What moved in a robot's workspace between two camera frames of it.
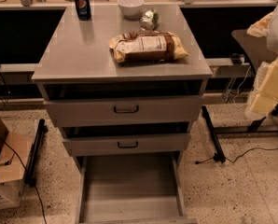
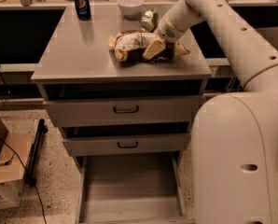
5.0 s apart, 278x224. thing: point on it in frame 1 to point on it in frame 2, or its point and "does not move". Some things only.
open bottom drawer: (132, 188) does not move
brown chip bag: (146, 46) does not move
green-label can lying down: (149, 20) does not move
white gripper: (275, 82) to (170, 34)
